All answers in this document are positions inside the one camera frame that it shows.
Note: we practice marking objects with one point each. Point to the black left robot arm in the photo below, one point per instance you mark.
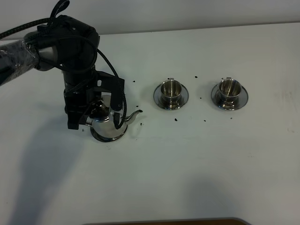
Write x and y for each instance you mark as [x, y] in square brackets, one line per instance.
[64, 43]

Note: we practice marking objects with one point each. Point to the left steel teacup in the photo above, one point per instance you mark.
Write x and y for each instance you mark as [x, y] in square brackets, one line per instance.
[170, 91]

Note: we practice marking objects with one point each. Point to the black camera mount bracket left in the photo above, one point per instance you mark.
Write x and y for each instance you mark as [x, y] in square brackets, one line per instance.
[112, 85]

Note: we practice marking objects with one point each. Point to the left steel cup saucer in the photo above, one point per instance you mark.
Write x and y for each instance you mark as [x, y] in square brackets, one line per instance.
[183, 100]

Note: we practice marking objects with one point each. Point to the steel cup saucer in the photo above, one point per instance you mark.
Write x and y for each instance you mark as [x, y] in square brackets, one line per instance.
[239, 103]
[183, 100]

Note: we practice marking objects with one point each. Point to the stainless steel teapot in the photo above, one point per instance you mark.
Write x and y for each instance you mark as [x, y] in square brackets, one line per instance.
[101, 118]

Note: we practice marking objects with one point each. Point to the steel teapot saucer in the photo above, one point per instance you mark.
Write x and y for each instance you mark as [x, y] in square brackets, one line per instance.
[106, 139]

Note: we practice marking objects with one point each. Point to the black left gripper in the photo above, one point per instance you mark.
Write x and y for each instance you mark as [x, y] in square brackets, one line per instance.
[78, 105]

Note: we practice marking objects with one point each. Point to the right steel teacup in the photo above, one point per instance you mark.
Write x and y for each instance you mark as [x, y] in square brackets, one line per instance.
[229, 90]

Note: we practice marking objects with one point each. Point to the right steel cup saucer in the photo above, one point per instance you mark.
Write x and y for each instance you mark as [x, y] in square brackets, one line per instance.
[239, 103]

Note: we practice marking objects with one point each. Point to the steel teacup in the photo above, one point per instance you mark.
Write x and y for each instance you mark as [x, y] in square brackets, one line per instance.
[229, 90]
[170, 91]

